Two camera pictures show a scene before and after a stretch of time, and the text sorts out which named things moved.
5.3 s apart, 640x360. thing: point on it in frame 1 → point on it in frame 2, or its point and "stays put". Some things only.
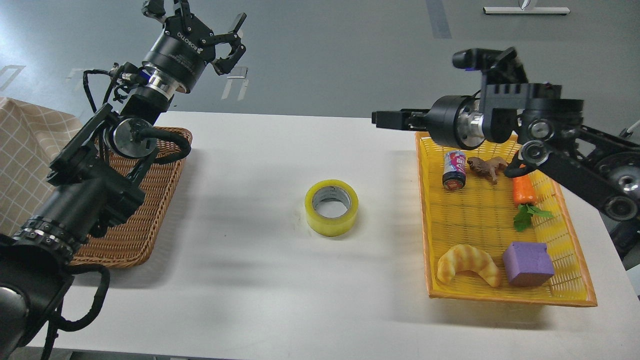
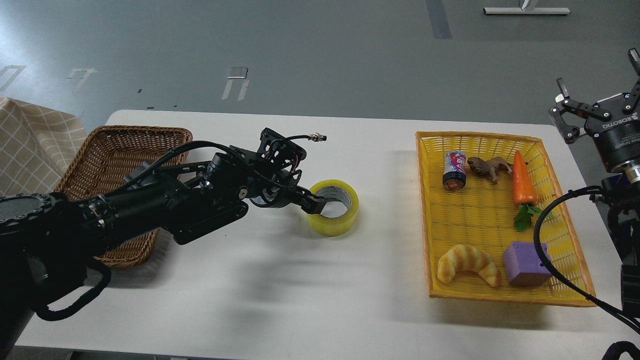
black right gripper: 441,122 → 618,136
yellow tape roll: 331,207 stays put
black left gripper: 179,55 → 273,188
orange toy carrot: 524,196 stays put
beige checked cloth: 31,139 stays put
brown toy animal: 488,167 stays put
